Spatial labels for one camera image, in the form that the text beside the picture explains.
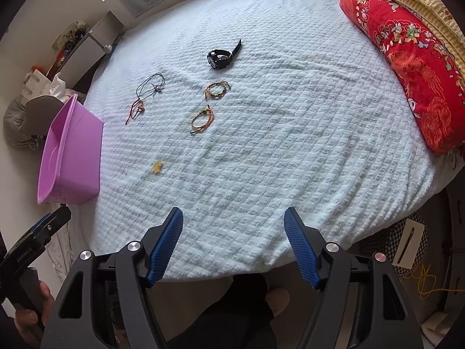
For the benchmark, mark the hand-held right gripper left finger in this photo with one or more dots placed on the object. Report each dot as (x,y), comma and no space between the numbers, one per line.
(165,247)

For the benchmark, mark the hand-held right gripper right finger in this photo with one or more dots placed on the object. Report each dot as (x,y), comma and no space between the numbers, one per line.
(301,247)

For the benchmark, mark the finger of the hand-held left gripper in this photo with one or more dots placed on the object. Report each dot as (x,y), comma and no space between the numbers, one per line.
(58,220)
(40,224)

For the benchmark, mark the purple plastic basin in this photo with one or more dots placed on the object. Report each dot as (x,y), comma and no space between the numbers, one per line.
(72,152)

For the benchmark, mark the yellow bear charm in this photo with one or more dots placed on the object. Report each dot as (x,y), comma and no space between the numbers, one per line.
(157,167)

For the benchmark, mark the black wristwatch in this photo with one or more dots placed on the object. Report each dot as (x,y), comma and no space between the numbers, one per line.
(216,60)

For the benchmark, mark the person's left hand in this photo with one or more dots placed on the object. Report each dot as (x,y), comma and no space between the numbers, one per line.
(47,301)

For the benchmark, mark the houndstooth cloth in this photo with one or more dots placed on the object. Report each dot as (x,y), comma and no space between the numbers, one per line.
(381,243)

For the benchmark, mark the person's dark trouser legs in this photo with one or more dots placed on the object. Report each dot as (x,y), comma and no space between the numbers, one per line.
(225,316)

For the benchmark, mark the light blue quilted blanket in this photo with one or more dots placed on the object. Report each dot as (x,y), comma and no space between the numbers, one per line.
(254,152)

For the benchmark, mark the grey striped cloth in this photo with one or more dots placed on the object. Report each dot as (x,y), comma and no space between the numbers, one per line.
(14,120)

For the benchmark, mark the grey chair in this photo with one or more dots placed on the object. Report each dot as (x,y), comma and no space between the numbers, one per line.
(43,111)

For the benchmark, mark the white flat box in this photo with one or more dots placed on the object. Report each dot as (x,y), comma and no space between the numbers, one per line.
(414,236)

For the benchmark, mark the white plastic bag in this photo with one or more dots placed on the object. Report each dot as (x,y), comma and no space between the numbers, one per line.
(58,87)

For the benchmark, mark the white paper bag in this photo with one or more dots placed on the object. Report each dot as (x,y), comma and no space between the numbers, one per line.
(34,81)

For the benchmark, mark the pile of small desk items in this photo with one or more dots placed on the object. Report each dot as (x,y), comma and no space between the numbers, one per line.
(71,38)

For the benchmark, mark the white bedside cabinet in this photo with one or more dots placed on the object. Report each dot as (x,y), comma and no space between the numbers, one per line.
(98,31)

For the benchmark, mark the red floral quilt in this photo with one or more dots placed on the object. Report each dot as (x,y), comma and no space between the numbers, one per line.
(410,61)

